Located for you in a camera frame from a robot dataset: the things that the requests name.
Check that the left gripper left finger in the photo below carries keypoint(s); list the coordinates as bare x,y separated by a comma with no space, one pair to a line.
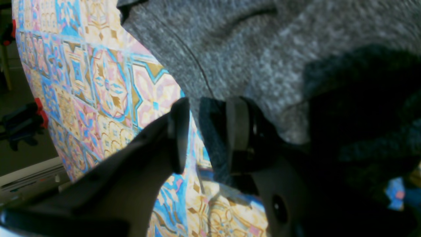
117,197

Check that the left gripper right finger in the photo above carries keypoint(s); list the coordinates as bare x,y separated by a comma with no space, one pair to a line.
302,197

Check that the grey t-shirt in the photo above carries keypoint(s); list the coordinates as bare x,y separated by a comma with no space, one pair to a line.
339,76

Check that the patterned tablecloth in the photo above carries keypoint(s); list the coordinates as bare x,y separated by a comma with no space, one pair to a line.
100,88

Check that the red black clamp left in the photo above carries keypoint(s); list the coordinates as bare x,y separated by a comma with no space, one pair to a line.
23,124

